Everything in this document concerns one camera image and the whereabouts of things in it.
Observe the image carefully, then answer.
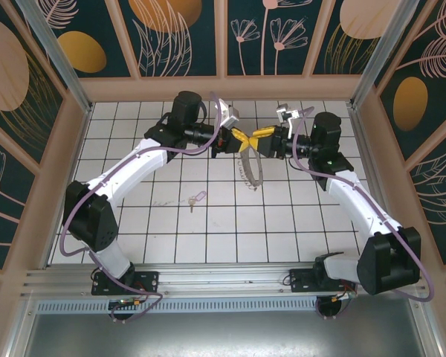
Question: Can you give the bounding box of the large metal keyring holder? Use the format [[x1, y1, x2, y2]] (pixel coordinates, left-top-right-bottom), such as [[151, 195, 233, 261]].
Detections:
[[234, 147, 264, 191]]

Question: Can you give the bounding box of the key with lilac tag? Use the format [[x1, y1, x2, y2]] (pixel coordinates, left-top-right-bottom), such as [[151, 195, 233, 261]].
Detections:
[[187, 190, 208, 213]]

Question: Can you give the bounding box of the grey metal sheet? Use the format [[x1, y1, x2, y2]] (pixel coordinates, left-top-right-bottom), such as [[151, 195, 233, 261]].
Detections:
[[9, 310, 442, 357]]

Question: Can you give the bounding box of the white right camera bracket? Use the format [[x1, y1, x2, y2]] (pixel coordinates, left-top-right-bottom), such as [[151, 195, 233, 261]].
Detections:
[[286, 115, 302, 138]]

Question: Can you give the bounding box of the aluminium mounting rail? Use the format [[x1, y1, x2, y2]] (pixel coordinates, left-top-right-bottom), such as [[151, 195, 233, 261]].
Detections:
[[20, 262, 428, 298]]

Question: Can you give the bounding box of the aluminium corner post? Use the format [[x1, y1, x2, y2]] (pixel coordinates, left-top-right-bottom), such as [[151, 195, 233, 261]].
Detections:
[[349, 0, 421, 111], [14, 0, 94, 115]]

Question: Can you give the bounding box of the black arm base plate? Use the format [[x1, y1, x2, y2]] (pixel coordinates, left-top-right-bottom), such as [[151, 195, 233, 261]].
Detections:
[[288, 267, 323, 295], [91, 270, 161, 298]]

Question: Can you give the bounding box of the slotted grey cable duct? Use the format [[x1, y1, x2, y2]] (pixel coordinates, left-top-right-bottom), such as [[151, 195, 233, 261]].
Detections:
[[33, 299, 419, 315]]

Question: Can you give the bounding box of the black cable socket with wires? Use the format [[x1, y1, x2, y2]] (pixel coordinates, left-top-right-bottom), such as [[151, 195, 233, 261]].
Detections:
[[107, 296, 152, 324], [314, 289, 359, 321]]

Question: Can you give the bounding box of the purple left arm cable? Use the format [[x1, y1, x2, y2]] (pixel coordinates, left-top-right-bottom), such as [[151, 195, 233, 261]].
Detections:
[[59, 91, 226, 324]]

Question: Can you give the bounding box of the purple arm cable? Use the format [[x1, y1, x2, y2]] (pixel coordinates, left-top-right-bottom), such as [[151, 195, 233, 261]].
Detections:
[[288, 106, 436, 321], [59, 91, 226, 324]]

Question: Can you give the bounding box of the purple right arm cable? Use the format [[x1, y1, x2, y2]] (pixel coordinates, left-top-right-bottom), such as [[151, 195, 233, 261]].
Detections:
[[288, 106, 436, 321]]

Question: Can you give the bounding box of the aluminium frame bar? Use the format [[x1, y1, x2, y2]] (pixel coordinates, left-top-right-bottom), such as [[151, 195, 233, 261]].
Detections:
[[0, 297, 36, 357], [408, 295, 446, 357]]

